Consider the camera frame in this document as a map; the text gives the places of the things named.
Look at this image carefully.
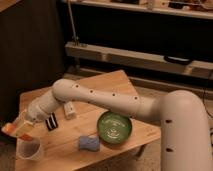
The small white bottle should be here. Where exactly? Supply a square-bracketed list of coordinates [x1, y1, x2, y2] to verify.
[63, 102, 76, 120]

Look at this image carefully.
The green ceramic bowl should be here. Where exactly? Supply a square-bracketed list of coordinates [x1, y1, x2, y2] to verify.
[97, 111, 132, 144]

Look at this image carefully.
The translucent ceramic cup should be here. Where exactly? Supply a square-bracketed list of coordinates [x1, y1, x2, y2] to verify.
[17, 138, 44, 161]

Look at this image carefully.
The blue sponge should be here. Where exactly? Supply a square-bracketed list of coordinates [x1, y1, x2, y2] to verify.
[78, 136, 100, 152]

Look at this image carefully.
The wooden shelf beam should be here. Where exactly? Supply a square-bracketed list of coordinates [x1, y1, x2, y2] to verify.
[65, 42, 213, 78]

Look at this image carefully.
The orange pepper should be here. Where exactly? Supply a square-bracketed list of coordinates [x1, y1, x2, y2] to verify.
[1, 123, 34, 142]

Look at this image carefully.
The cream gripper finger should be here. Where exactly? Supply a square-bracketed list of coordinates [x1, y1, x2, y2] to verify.
[14, 121, 34, 140]
[12, 110, 26, 127]

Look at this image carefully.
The black handle on shelf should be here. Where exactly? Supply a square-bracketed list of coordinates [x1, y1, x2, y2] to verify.
[164, 56, 193, 65]

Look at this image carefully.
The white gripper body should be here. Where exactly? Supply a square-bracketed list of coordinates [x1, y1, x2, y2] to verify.
[25, 99, 47, 122]

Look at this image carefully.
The metal pole stand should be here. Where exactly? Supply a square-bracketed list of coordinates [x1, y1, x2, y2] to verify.
[67, 0, 86, 47]

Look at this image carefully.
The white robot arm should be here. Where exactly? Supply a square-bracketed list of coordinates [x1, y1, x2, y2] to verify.
[12, 79, 213, 171]

